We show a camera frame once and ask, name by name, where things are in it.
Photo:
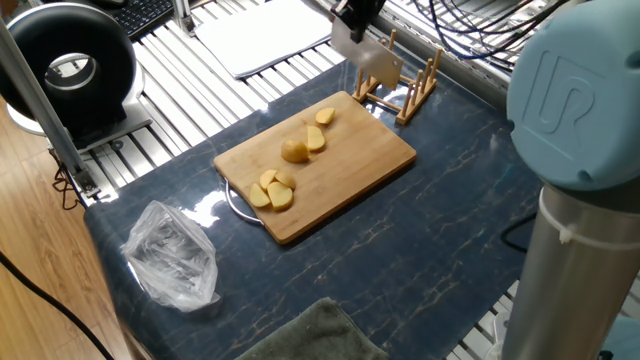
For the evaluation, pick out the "cut potato piece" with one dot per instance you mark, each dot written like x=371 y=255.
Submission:
x=325 y=116
x=286 y=179
x=267 y=178
x=315 y=138
x=258 y=196
x=280 y=196

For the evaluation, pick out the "wooden cutting board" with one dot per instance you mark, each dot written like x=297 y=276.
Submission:
x=350 y=160

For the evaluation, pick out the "grey-green towel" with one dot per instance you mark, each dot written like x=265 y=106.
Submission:
x=320 y=335

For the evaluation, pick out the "wooden peg rack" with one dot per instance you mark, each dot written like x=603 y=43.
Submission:
x=406 y=114

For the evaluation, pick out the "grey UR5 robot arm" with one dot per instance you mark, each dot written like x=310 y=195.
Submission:
x=575 y=115

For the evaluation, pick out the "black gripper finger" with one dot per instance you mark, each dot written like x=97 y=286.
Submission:
x=357 y=25
x=375 y=10

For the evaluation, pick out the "clear plastic bag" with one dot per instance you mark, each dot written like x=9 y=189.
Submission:
x=170 y=255

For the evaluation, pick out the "potato half with skin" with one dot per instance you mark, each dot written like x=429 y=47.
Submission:
x=294 y=151

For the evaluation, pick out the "white paper pad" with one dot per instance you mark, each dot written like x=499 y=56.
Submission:
x=260 y=35

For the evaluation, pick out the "short aluminium post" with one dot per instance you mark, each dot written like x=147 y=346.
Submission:
x=182 y=15

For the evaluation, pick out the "slanted aluminium post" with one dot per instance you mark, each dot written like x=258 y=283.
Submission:
x=40 y=105

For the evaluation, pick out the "black keyboard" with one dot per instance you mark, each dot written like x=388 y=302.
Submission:
x=142 y=15

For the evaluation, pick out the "steel cleaver knife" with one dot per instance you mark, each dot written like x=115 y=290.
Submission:
x=372 y=62

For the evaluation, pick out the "dark blue marbled mat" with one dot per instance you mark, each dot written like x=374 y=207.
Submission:
x=425 y=225

